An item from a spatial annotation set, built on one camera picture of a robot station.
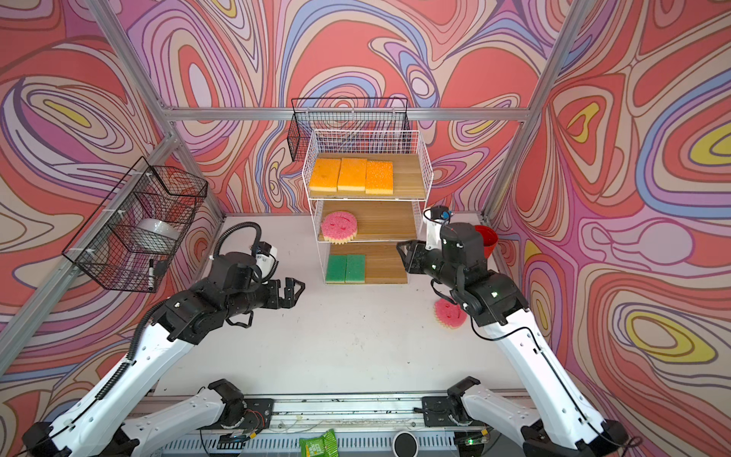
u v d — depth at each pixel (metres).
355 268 0.99
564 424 0.36
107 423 0.39
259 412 0.73
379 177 0.69
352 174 0.71
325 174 0.71
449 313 0.88
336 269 0.99
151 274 0.72
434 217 0.58
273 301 0.60
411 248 0.58
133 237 0.70
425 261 0.56
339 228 0.78
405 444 0.65
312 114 0.88
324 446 0.69
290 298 0.61
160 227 0.73
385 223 0.83
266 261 0.62
